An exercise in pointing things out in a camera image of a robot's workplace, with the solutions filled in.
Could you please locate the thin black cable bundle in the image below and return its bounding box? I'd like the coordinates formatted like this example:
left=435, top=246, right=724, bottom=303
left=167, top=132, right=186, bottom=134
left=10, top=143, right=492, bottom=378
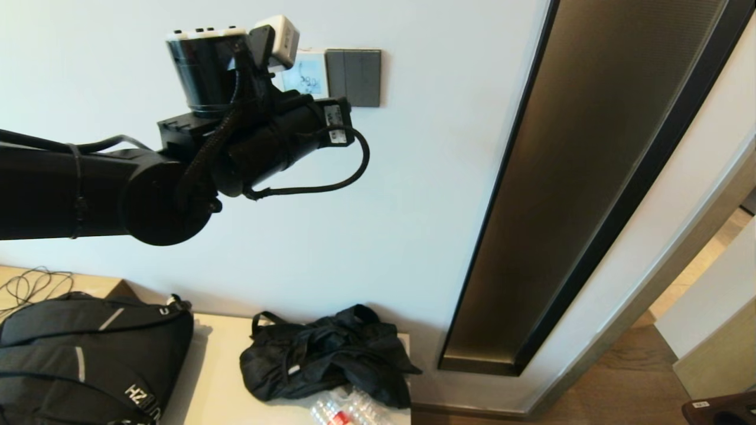
left=0, top=267, right=76, bottom=322

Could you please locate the white door with wood base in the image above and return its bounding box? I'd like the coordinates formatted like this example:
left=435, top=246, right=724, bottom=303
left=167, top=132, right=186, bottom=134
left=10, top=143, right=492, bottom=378
left=654, top=215, right=756, bottom=401

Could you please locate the grey door frame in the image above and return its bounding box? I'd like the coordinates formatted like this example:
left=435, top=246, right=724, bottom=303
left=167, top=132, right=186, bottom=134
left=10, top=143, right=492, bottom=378
left=520, top=121, right=756, bottom=421

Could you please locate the dark brown wooden table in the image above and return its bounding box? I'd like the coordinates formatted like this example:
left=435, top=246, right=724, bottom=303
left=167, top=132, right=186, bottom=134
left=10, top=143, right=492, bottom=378
left=682, top=392, right=756, bottom=425

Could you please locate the clear water bottle red label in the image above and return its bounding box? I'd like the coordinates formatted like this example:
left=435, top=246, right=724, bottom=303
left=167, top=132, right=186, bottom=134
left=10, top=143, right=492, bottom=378
left=311, top=399, right=355, bottom=425

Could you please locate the black backpack with grey stripes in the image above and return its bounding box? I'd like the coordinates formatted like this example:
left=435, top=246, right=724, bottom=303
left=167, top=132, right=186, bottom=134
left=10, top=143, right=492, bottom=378
left=0, top=292, right=195, bottom=425

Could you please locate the dark grey wall switch panel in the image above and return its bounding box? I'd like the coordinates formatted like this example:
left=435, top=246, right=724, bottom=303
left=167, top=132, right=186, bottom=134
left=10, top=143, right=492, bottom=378
left=325, top=49, right=382, bottom=108

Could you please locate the white wall thermostat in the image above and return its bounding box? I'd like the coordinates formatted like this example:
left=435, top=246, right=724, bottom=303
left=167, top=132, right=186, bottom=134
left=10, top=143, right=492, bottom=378
left=278, top=50, right=327, bottom=99

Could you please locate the black crumpled cloth bag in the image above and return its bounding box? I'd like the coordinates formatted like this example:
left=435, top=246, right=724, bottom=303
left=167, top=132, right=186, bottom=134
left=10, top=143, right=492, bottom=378
left=240, top=305, right=422, bottom=409

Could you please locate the light wooden desk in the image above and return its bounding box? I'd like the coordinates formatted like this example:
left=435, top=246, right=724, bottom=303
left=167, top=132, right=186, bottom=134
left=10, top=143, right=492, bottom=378
left=0, top=266, right=142, bottom=322

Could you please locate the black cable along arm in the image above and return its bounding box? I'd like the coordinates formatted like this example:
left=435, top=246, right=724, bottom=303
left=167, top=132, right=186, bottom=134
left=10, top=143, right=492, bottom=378
left=0, top=129, right=157, bottom=155

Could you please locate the clear water bottle without label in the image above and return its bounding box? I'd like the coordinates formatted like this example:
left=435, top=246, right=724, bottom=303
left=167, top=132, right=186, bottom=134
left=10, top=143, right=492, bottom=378
left=340, top=387, right=393, bottom=425

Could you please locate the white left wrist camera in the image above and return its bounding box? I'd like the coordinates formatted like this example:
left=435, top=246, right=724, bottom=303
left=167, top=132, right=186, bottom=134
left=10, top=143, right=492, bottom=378
left=254, top=15, right=300, bottom=73

